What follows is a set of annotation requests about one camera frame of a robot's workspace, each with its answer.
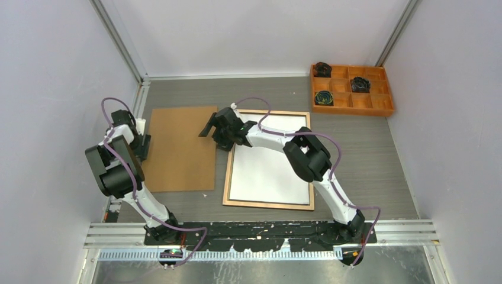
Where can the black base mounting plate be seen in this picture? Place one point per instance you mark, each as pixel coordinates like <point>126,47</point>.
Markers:
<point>265,236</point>

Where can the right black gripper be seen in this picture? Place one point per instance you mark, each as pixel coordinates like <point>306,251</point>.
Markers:
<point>222,145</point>

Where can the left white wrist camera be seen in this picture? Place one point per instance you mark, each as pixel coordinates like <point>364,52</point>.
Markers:
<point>140,125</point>

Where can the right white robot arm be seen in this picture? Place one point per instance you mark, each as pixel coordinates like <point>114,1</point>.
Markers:
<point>306,154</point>

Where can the black tape roll middle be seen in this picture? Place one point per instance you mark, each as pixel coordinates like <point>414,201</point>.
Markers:
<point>360,85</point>

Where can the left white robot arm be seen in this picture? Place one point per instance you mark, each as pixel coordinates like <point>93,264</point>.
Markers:
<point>116,166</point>

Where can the aluminium front rail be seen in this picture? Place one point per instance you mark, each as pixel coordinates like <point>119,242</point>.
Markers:
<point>125,242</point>

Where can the orange compartment tray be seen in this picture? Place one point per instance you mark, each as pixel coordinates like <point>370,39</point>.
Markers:
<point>379,102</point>

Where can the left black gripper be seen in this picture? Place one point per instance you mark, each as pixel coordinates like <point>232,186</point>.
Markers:
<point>142,151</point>

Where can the landscape photo print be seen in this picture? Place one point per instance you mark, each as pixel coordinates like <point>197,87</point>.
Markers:
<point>266,176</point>

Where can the brown backing board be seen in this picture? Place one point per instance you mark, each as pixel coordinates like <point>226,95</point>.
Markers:
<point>179,159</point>

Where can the black green tape roll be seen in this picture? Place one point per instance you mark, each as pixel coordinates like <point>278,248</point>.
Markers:
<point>324,98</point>

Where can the black tape roll back left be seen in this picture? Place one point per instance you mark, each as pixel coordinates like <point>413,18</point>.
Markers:
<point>322,70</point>

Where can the wooden picture frame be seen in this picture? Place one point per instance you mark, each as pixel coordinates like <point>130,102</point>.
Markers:
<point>270,205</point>

